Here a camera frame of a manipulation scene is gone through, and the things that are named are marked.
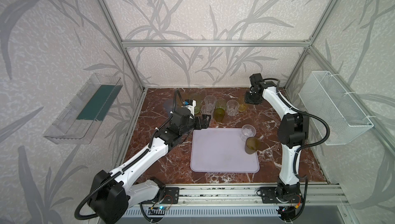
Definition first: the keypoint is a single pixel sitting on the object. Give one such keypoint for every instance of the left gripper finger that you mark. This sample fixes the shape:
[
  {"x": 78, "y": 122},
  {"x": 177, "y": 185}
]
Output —
[
  {"x": 204, "y": 124},
  {"x": 205, "y": 118}
]

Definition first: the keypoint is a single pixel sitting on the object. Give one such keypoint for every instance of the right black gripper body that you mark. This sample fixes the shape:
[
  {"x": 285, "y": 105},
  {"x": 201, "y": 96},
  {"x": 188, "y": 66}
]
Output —
[{"x": 251, "y": 97}]

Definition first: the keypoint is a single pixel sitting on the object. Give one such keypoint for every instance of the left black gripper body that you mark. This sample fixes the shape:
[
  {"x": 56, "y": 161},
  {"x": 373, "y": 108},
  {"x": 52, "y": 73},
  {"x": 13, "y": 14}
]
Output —
[{"x": 200, "y": 122}]

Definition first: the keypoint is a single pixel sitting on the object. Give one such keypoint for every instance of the amber faceted cup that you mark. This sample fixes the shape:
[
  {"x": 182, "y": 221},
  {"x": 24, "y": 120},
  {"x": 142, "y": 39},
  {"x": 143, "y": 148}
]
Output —
[{"x": 243, "y": 105}]

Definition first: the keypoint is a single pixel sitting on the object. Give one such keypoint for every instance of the lilac plastic tray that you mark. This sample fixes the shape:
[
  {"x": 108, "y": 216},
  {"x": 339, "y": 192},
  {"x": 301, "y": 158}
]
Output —
[{"x": 221, "y": 150}]

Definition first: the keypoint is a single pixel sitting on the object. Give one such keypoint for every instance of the clear faceted cup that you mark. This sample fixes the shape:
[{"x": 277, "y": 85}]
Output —
[{"x": 248, "y": 131}]

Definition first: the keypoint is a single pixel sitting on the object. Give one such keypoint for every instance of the brown olive textured cup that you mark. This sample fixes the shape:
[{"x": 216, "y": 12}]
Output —
[{"x": 252, "y": 145}]

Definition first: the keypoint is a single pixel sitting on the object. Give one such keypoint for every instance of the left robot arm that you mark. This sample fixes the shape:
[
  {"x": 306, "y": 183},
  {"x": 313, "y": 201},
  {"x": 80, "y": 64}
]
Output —
[{"x": 114, "y": 192}]

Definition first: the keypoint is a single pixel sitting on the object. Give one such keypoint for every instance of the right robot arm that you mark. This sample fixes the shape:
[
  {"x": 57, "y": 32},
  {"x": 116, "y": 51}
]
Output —
[{"x": 292, "y": 132}]

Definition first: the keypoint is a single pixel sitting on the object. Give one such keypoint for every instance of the olive green textured cup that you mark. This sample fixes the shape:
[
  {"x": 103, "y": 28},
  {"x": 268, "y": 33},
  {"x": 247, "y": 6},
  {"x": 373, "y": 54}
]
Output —
[{"x": 219, "y": 114}]

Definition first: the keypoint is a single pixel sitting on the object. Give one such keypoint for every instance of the clear cup back row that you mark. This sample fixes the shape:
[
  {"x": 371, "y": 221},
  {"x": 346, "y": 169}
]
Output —
[{"x": 210, "y": 100}]

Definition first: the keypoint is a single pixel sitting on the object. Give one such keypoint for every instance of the yellow plastic cup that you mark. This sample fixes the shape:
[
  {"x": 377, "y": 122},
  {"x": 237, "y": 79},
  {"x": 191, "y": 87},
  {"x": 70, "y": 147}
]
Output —
[{"x": 179, "y": 102}]

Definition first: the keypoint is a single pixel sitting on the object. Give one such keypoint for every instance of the green cup back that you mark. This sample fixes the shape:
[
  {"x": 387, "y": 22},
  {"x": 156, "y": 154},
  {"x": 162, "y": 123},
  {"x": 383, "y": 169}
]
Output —
[{"x": 221, "y": 104}]

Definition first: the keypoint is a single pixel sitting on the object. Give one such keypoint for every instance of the grey-blue plastic cup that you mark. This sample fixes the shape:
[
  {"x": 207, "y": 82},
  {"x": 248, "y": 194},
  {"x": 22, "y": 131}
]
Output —
[{"x": 168, "y": 106}]

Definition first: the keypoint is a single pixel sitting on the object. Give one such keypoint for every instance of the light green plastic cup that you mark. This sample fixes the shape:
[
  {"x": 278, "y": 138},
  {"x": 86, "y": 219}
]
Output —
[{"x": 198, "y": 99}]

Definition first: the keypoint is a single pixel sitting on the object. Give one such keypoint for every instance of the small circuit board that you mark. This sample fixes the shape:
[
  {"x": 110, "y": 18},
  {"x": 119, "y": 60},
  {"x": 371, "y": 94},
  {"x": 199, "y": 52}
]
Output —
[{"x": 158, "y": 210}]

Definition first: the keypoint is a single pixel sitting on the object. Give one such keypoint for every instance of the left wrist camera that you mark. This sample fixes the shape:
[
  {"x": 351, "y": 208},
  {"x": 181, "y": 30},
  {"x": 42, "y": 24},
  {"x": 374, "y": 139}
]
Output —
[{"x": 190, "y": 105}]

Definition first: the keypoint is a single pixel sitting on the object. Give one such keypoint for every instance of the white wire basket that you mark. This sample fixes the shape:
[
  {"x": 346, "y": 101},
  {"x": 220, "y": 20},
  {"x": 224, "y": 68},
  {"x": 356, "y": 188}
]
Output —
[{"x": 324, "y": 96}]

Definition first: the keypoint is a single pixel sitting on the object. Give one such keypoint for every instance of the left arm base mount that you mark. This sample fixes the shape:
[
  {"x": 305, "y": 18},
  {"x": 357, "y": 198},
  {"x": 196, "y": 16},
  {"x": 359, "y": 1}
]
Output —
[{"x": 166, "y": 195}]

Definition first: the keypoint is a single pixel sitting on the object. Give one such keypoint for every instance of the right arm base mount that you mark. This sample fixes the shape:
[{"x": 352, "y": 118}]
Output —
[{"x": 271, "y": 195}]

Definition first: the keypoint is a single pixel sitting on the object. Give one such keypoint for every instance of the clear plastic wall shelf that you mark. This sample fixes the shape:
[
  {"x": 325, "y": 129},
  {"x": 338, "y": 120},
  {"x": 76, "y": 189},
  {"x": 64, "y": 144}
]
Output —
[{"x": 82, "y": 117}]

